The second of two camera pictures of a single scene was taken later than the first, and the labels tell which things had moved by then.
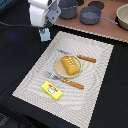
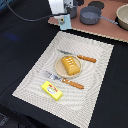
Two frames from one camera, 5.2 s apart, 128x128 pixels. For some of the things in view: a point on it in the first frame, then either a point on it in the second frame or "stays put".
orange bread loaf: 71,66 stays put
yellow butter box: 52,90 stays put
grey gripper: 53,12 to 71,9
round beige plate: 61,69 stays put
